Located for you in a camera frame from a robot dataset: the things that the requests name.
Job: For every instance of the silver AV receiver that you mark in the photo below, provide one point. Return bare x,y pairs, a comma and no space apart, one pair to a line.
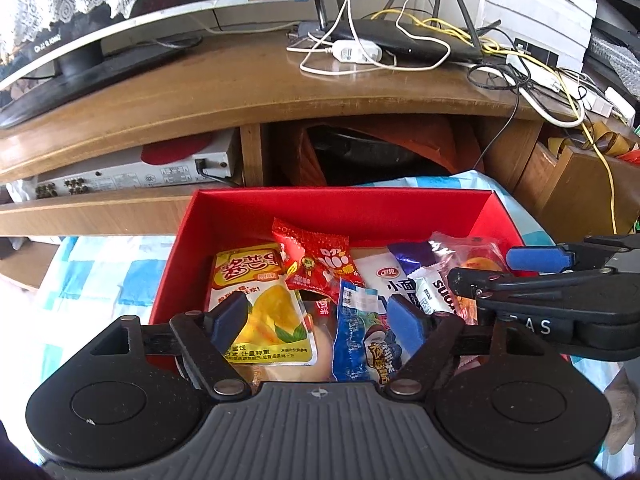
130,177

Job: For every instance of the red round object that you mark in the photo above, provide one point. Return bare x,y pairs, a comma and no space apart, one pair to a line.
175,152

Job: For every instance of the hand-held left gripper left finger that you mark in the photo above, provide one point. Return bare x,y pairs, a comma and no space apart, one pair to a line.
230,320

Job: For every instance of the orange cake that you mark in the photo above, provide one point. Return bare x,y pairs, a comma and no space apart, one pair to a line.
475,257

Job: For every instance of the red gummy candy packet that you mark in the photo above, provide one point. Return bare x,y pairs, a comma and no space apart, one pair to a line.
320,260

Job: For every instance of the blue and white snack packet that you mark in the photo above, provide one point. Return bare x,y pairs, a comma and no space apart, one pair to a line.
360,340

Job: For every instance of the red cardboard box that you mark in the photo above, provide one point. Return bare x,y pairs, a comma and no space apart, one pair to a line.
340,210

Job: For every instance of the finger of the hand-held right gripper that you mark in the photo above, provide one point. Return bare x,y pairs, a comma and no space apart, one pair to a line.
535,258
475,284

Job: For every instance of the white power adapter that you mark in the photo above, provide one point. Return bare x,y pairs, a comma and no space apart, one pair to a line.
357,51

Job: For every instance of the clear pastry packet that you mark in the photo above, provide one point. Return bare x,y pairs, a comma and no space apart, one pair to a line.
320,345

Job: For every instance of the white panelled cabinet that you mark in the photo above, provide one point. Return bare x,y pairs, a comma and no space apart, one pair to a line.
540,5

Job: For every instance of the orange brown box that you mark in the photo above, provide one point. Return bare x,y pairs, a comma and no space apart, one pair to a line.
390,135

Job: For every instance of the white noodle snack packet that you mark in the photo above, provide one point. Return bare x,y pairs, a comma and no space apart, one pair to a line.
385,280

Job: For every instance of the wooden TV desk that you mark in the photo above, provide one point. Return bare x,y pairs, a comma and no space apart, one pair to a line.
225,90

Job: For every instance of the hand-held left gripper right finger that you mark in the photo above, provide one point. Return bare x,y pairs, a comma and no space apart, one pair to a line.
405,322

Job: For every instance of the white power strip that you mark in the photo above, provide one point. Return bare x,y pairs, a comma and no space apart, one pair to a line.
595,95

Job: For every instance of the yellow mango snack pouch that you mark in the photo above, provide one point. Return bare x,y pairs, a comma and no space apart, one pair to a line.
260,310

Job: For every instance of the brown cardboard box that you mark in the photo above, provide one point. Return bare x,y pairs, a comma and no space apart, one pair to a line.
590,185

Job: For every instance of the black router with antennas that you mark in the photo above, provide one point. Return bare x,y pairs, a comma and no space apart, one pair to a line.
400,35

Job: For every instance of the white and purple snack packet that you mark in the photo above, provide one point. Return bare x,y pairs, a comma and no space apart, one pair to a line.
425,265

